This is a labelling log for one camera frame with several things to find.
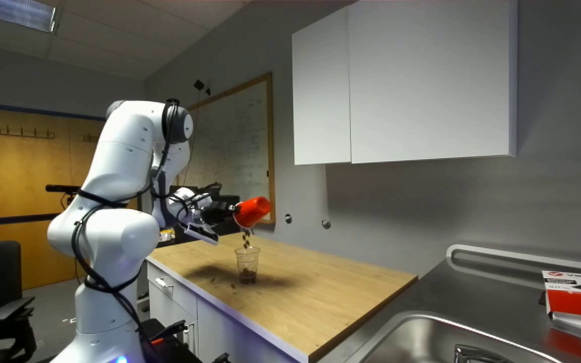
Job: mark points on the white dish rack frame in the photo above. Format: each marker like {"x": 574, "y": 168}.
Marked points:
{"x": 511, "y": 254}

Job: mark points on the whiteboard with wooden frame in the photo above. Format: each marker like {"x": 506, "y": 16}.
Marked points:
{"x": 235, "y": 140}

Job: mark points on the clear plastic cup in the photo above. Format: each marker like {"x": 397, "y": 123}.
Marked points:
{"x": 246, "y": 265}

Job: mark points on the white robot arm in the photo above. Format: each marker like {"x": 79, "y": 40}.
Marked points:
{"x": 115, "y": 222}

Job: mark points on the orange plastic cup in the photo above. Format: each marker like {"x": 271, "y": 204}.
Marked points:
{"x": 250, "y": 213}

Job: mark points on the red and white box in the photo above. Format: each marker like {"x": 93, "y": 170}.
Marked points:
{"x": 577, "y": 299}

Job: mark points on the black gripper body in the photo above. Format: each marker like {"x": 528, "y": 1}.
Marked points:
{"x": 219, "y": 213}

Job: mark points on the white wall cabinet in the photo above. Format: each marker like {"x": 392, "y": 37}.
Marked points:
{"x": 403, "y": 82}

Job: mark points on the wooden door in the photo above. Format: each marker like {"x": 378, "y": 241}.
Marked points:
{"x": 41, "y": 150}

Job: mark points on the stainless steel sink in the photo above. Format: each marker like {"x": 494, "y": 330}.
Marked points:
{"x": 424, "y": 338}

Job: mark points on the ceiling light panel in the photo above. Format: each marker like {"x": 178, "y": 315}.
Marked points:
{"x": 29, "y": 13}

